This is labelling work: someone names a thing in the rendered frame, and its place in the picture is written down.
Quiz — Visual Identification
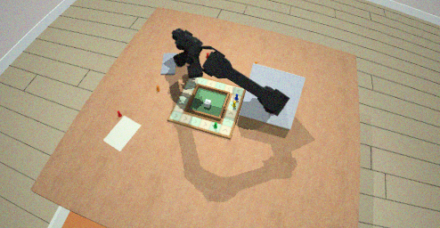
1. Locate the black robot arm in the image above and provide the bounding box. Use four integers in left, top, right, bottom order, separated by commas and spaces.
172, 28, 289, 117

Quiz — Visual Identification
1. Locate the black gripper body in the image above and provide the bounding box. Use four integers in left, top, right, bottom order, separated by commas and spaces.
187, 54, 203, 78

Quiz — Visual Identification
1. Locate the white die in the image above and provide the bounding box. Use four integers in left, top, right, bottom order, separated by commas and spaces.
204, 99, 211, 108

